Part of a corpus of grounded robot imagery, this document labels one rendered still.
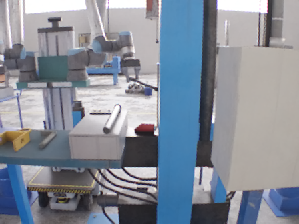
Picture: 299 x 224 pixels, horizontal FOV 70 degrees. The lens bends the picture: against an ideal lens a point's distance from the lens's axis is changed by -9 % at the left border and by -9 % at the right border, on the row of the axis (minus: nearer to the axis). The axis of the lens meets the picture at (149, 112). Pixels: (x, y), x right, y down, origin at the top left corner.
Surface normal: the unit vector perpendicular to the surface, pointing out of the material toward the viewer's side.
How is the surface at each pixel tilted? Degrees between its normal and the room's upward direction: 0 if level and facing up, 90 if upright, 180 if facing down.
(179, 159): 90
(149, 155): 90
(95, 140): 90
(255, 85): 90
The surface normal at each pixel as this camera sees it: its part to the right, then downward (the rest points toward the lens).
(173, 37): 0.00, 0.27
